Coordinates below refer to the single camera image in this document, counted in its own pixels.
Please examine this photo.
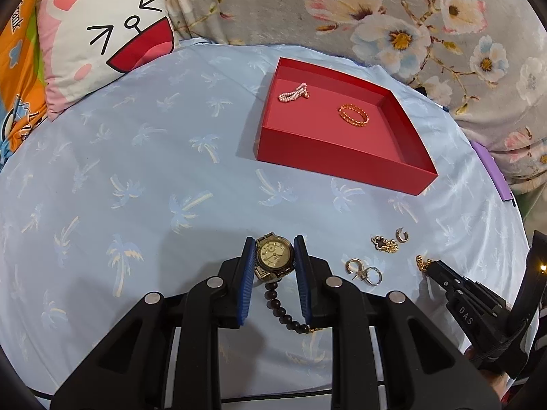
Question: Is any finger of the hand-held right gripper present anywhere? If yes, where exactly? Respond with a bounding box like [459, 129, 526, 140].
[444, 291, 499, 347]
[427, 261, 506, 313]

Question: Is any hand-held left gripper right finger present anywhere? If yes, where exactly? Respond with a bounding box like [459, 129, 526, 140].
[294, 235, 501, 410]

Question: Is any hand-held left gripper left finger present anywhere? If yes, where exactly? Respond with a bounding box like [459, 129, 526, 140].
[50, 236, 257, 410]

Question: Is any dark bead bracelet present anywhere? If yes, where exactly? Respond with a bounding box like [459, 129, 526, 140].
[265, 279, 324, 334]

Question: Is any gold wristwatch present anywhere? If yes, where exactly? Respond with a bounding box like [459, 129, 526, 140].
[253, 233, 296, 285]

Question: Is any gold clover chain bracelet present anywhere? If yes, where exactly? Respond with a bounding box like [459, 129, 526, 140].
[370, 234, 401, 255]

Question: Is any red cardboard box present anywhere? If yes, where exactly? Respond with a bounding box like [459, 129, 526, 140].
[255, 56, 439, 197]

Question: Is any person's right hand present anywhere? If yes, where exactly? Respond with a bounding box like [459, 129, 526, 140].
[465, 346, 512, 405]

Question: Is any purple card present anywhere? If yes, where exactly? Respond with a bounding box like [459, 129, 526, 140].
[470, 139, 514, 203]

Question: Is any blue palm print sheet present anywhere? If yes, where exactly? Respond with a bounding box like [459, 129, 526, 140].
[0, 38, 536, 410]

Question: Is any gold bangle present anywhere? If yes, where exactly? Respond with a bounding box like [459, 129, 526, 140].
[338, 103, 369, 129]

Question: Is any grey floral blanket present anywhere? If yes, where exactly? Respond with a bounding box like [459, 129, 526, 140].
[164, 0, 547, 227]

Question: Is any pink cartoon face pillow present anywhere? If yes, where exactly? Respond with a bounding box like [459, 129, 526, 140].
[36, 0, 177, 123]

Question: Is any orange cartoon blanket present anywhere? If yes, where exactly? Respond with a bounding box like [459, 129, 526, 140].
[0, 0, 61, 169]

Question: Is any pearl bracelet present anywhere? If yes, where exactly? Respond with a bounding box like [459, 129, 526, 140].
[279, 83, 311, 104]

